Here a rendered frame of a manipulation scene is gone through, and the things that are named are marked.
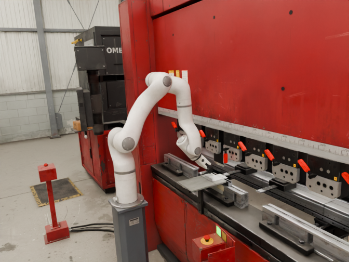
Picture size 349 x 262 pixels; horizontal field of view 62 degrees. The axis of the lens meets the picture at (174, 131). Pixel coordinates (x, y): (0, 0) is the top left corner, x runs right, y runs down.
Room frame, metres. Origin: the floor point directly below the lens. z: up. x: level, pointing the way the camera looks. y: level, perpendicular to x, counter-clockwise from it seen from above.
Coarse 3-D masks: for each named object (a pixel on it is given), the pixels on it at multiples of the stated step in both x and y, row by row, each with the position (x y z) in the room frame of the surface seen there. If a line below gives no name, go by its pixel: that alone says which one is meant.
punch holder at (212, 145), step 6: (210, 132) 1.88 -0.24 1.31; (216, 132) 1.83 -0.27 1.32; (222, 132) 1.82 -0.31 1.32; (210, 138) 1.89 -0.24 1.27; (216, 138) 1.83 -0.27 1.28; (222, 138) 1.82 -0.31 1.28; (210, 144) 1.89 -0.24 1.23; (216, 144) 1.83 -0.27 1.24; (222, 144) 1.83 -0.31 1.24; (210, 150) 1.88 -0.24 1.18; (216, 150) 1.83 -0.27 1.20; (222, 150) 1.83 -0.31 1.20
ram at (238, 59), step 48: (240, 0) 1.63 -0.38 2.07; (288, 0) 1.35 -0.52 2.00; (336, 0) 1.16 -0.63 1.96; (192, 48) 2.06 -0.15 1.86; (240, 48) 1.63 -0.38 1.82; (288, 48) 1.34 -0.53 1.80; (336, 48) 1.15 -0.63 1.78; (192, 96) 2.08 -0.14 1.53; (240, 96) 1.63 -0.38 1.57; (288, 96) 1.34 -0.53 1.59; (336, 96) 1.13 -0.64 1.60; (288, 144) 1.33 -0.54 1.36; (336, 144) 1.12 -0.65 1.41
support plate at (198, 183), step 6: (210, 174) 1.92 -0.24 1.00; (186, 180) 1.83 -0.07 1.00; (192, 180) 1.82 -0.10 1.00; (198, 180) 1.82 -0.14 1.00; (204, 180) 1.81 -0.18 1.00; (222, 180) 1.80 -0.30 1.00; (186, 186) 1.73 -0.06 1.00; (192, 186) 1.73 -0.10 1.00; (198, 186) 1.72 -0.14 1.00; (204, 186) 1.72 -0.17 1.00; (210, 186) 1.73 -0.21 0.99
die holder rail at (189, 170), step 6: (168, 156) 2.48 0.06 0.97; (174, 156) 2.47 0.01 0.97; (168, 162) 2.49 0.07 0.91; (174, 162) 2.39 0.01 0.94; (180, 162) 2.30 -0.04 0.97; (186, 162) 2.29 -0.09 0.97; (180, 168) 2.32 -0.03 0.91; (186, 168) 2.21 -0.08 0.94; (192, 168) 2.14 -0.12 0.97; (198, 168) 2.15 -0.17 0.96; (186, 174) 2.22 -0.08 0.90; (192, 174) 2.14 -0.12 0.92
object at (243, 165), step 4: (240, 164) 2.00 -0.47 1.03; (244, 164) 1.99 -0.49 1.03; (236, 168) 1.99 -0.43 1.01; (240, 168) 1.95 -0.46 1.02; (244, 168) 1.93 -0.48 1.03; (248, 168) 1.93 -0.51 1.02; (252, 168) 1.94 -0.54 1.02; (228, 172) 1.93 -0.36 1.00; (232, 172) 1.93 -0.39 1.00; (236, 172) 1.92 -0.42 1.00; (240, 172) 1.95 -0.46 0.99; (244, 172) 1.92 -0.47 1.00; (248, 172) 1.92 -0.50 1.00; (252, 172) 1.94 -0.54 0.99; (256, 172) 1.95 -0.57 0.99
